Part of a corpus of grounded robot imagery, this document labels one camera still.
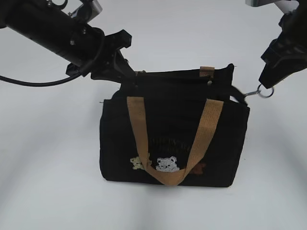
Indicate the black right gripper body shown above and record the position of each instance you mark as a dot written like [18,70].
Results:
[289,49]

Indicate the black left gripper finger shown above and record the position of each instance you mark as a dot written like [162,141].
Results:
[125,73]

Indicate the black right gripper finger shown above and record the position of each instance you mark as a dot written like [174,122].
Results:
[276,69]

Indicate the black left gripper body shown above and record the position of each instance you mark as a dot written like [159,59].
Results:
[102,66]

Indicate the metal zipper pull with ring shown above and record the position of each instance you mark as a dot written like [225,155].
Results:
[262,92]

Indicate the black canvas bear bag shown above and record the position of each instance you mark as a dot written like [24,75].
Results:
[183,127]

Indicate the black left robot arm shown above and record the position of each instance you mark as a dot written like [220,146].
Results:
[69,36]

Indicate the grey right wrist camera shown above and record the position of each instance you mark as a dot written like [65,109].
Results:
[285,6]

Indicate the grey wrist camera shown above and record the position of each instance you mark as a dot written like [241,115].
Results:
[88,10]
[285,6]

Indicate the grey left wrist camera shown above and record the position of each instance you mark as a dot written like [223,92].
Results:
[88,10]

